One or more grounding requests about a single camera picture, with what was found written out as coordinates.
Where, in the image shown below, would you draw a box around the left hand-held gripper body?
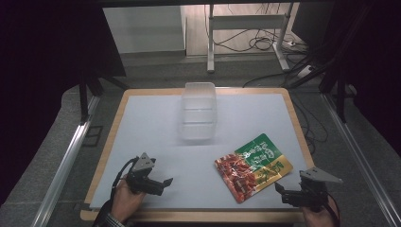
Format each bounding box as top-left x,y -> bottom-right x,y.
126,152 -> 161,196

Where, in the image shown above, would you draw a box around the red and green snack packet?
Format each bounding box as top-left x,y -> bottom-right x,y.
214,132 -> 294,204

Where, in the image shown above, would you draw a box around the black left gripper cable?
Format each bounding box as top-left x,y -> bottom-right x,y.
109,156 -> 140,209

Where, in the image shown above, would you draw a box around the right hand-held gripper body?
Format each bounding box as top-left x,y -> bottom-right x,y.
287,166 -> 344,213

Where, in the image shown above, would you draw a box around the aluminium rail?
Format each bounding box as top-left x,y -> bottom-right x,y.
321,93 -> 401,227
30,94 -> 102,227

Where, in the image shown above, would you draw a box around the black metal stand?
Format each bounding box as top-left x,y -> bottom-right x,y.
78,70 -> 131,126
285,3 -> 373,124

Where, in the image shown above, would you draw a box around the white table mat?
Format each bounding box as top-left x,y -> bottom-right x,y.
89,93 -> 308,210

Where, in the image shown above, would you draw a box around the person's right hand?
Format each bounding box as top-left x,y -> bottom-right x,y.
301,204 -> 338,227

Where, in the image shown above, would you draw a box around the white cabinet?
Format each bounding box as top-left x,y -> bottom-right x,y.
102,5 -> 187,55

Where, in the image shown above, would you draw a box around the person's left hand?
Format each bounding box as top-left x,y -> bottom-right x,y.
110,175 -> 147,223

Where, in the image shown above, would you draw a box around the black floor cables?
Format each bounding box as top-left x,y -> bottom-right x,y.
213,27 -> 329,155

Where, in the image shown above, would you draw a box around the white power strip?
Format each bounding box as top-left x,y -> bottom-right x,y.
296,63 -> 317,79

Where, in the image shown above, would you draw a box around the white metal desk frame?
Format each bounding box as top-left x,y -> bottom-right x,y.
206,3 -> 296,74

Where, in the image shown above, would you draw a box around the clear plastic container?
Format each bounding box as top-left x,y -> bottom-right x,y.
179,81 -> 218,142

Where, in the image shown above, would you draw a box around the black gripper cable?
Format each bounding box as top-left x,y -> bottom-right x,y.
109,156 -> 140,209
324,191 -> 342,227

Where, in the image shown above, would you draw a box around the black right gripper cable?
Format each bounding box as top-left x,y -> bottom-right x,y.
324,191 -> 342,227

